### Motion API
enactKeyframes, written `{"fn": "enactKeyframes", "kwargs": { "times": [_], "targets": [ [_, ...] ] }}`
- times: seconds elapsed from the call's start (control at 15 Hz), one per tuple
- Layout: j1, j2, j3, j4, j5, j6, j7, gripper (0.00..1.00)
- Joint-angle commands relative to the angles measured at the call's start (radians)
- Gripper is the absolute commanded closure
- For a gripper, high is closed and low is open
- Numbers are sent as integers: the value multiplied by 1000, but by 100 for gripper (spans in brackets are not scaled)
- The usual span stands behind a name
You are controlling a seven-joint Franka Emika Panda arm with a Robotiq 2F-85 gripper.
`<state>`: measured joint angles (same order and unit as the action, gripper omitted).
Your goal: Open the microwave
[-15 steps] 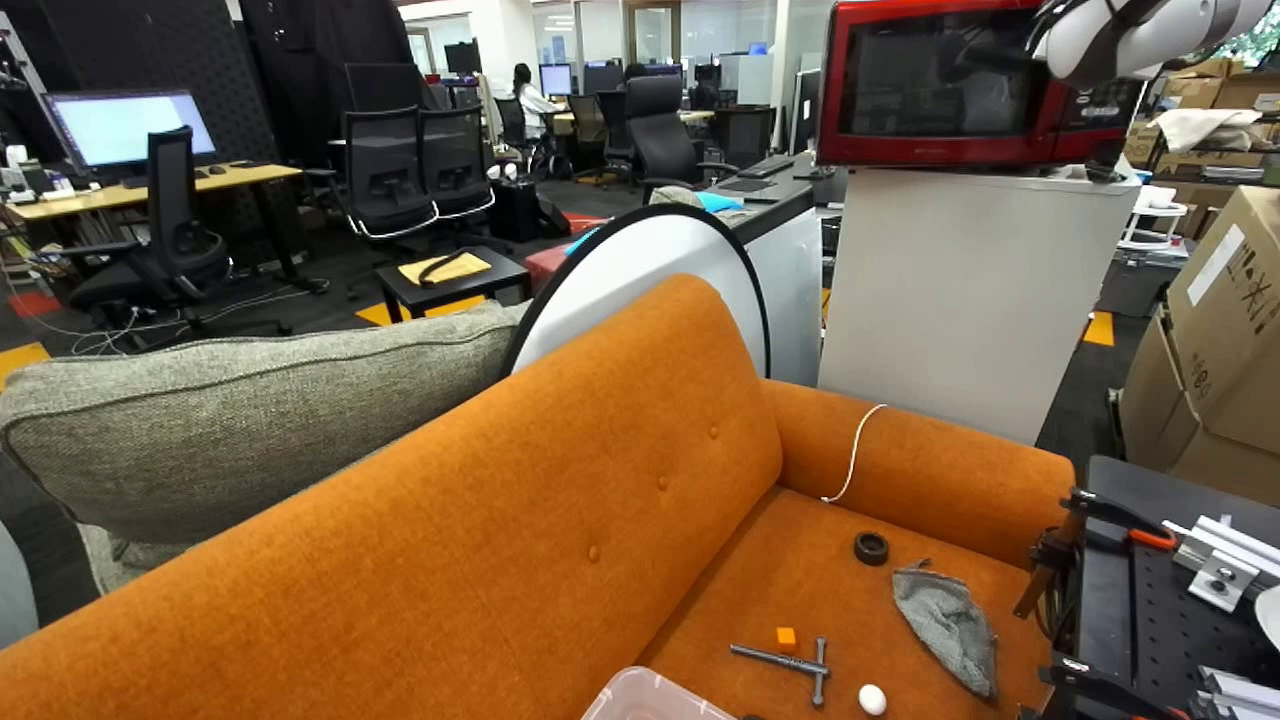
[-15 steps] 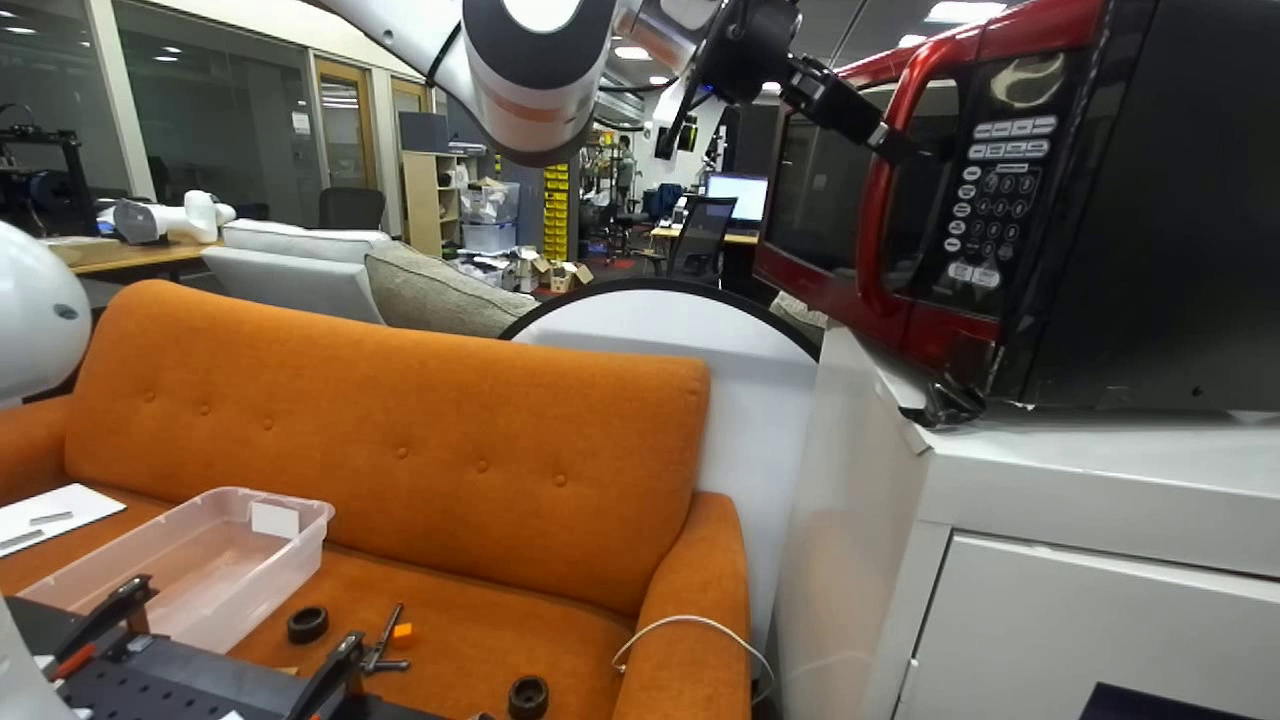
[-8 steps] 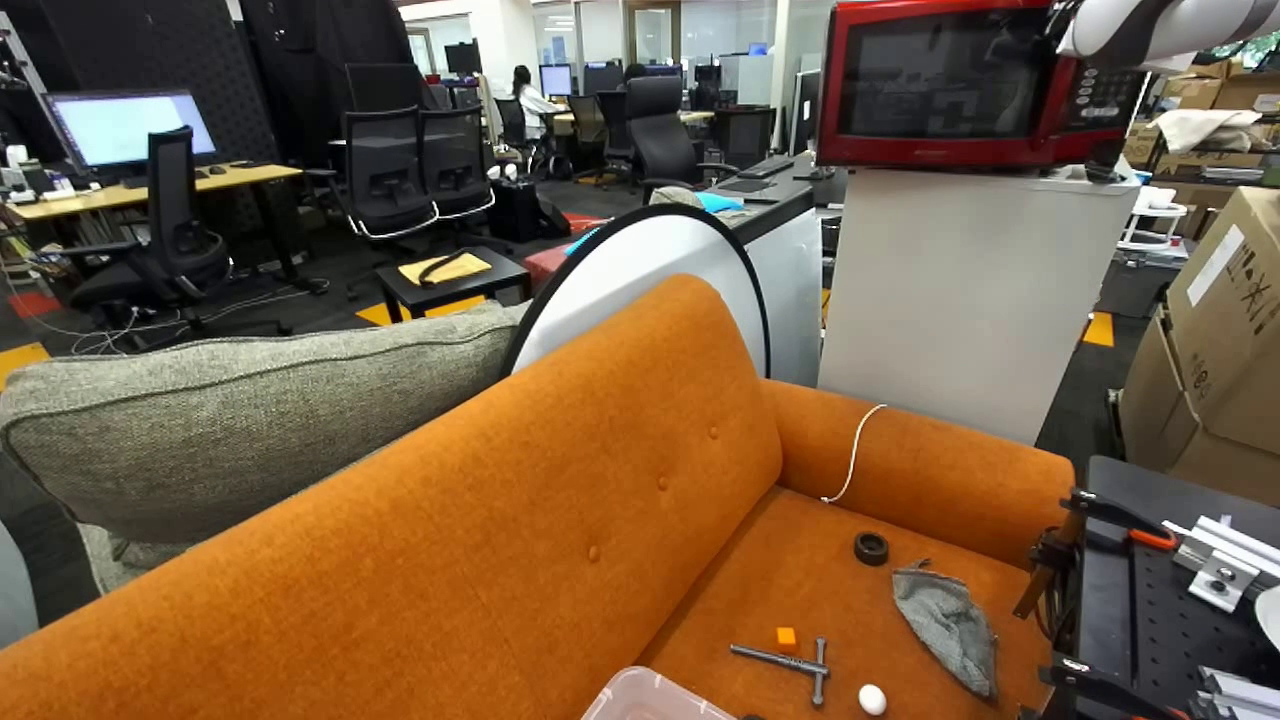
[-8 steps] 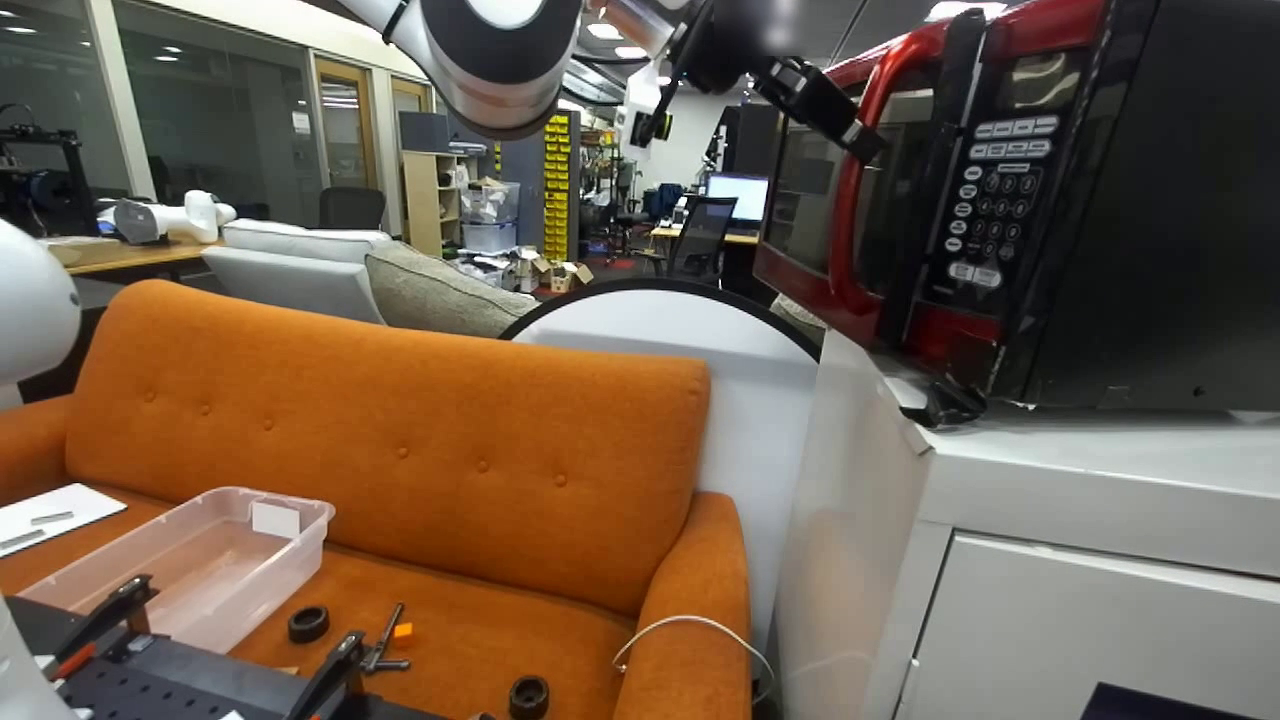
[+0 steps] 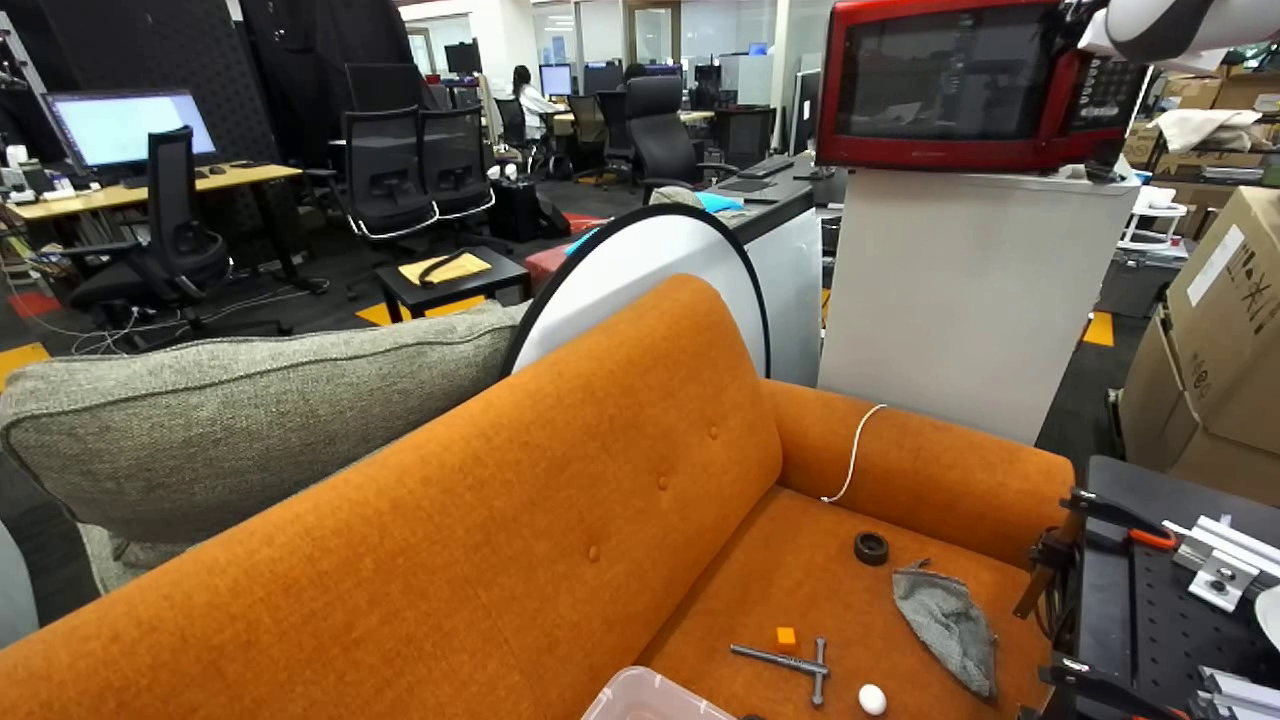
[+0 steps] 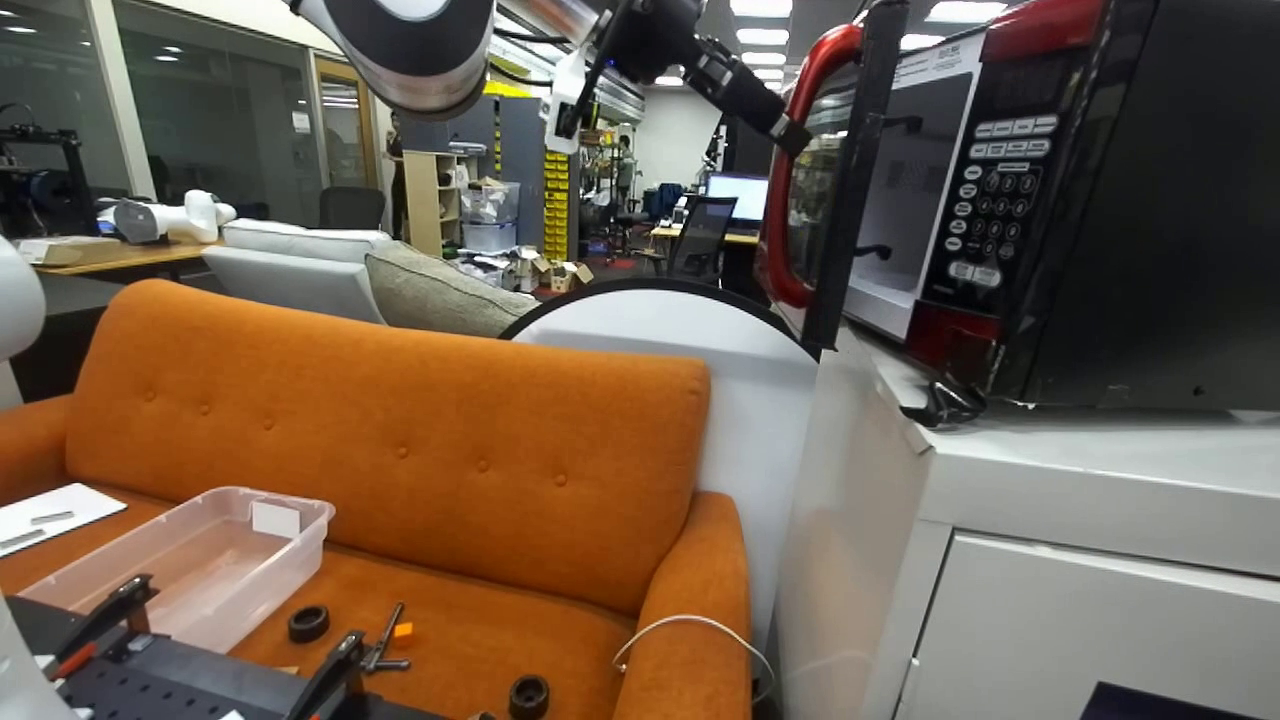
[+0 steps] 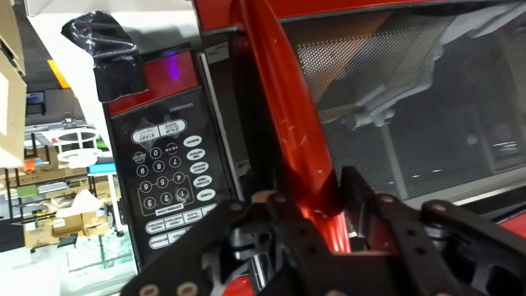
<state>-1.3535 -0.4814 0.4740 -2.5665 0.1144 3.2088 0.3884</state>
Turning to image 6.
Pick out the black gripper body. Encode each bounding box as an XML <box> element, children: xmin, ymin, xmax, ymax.
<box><xmin>604</xmin><ymin>0</ymin><xmax>754</xmax><ymax>108</ymax></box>

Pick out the red microwave door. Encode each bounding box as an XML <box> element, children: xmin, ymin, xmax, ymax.
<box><xmin>758</xmin><ymin>0</ymin><xmax>912</xmax><ymax>360</ymax></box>

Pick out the black red microwave body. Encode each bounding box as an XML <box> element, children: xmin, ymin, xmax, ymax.
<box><xmin>846</xmin><ymin>0</ymin><xmax>1280</xmax><ymax>432</ymax></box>

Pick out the lit computer monitor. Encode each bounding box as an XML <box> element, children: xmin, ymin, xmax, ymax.
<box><xmin>702</xmin><ymin>171</ymin><xmax>775</xmax><ymax>226</ymax></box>

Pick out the yellow black shelf sign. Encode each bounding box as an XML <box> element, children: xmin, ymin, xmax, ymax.
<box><xmin>536</xmin><ymin>108</ymin><xmax>585</xmax><ymax>264</ymax></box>

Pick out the round white black-rimmed table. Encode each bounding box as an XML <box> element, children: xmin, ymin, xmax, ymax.
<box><xmin>500</xmin><ymin>274</ymin><xmax>826</xmax><ymax>647</ymax></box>

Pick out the wooden shelf unit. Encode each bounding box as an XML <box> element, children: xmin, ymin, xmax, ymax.
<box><xmin>398</xmin><ymin>142</ymin><xmax>463</xmax><ymax>261</ymax></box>

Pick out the grey cushion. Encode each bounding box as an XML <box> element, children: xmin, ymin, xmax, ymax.
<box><xmin>359</xmin><ymin>241</ymin><xmax>545</xmax><ymax>339</ymax></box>

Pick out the black office chair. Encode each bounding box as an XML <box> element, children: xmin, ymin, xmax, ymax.
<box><xmin>316</xmin><ymin>182</ymin><xmax>392</xmax><ymax>232</ymax></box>

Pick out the white couch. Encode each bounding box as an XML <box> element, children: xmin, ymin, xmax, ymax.
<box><xmin>197</xmin><ymin>216</ymin><xmax>400</xmax><ymax>328</ymax></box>

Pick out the orange fabric sofa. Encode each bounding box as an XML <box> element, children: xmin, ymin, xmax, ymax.
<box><xmin>0</xmin><ymin>274</ymin><xmax>759</xmax><ymax>720</ymax></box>

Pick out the white cylindrical device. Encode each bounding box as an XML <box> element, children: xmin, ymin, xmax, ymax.
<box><xmin>108</xmin><ymin>187</ymin><xmax>241</xmax><ymax>246</ymax></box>

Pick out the white cabinet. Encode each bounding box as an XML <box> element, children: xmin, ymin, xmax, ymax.
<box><xmin>772</xmin><ymin>323</ymin><xmax>1280</xmax><ymax>720</ymax></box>

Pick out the wooden desk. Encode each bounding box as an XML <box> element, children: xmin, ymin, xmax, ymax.
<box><xmin>15</xmin><ymin>226</ymin><xmax>215</xmax><ymax>282</ymax></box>

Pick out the black lab equipment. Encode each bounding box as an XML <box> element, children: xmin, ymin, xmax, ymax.
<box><xmin>0</xmin><ymin>123</ymin><xmax>100</xmax><ymax>243</ymax></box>

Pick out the small orange-tipped tool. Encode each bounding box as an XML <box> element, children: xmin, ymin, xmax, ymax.
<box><xmin>357</xmin><ymin>600</ymin><xmax>421</xmax><ymax>681</ymax></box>

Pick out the clear plastic container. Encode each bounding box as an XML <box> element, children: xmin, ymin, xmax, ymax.
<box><xmin>11</xmin><ymin>481</ymin><xmax>342</xmax><ymax>661</ymax></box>

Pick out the white paper sheet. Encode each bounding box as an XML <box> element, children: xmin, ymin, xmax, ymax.
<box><xmin>0</xmin><ymin>481</ymin><xmax>133</xmax><ymax>563</ymax></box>

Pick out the black clamp device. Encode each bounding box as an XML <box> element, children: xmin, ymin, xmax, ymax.
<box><xmin>0</xmin><ymin>573</ymin><xmax>453</xmax><ymax>720</ymax></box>

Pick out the white cable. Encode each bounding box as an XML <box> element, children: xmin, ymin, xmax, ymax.
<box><xmin>607</xmin><ymin>613</ymin><xmax>779</xmax><ymax>707</ymax></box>

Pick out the black rubber ring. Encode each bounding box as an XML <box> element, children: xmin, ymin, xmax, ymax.
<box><xmin>285</xmin><ymin>603</ymin><xmax>336</xmax><ymax>647</ymax></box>
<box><xmin>505</xmin><ymin>670</ymin><xmax>557</xmax><ymax>720</ymax></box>

